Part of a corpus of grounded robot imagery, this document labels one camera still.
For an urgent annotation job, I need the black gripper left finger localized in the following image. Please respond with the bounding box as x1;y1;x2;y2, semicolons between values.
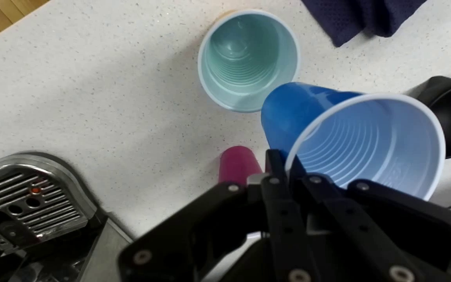
117;147;321;282

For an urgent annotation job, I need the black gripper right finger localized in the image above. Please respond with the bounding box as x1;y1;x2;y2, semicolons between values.
286;153;451;282

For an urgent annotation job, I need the magenta plastic cup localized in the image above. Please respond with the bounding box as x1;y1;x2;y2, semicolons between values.
217;144;264;185

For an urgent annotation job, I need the blue plastic cup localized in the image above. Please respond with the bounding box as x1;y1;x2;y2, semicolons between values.
260;81;448;202

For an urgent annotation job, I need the green plastic cup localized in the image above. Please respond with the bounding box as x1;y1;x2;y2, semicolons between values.
197;8;300;114

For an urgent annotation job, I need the stainless steel espresso machine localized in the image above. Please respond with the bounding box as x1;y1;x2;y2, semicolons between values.
0;150;133;282

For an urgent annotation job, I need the navy blue cloth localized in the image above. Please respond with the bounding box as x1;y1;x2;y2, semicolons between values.
300;0;429;48

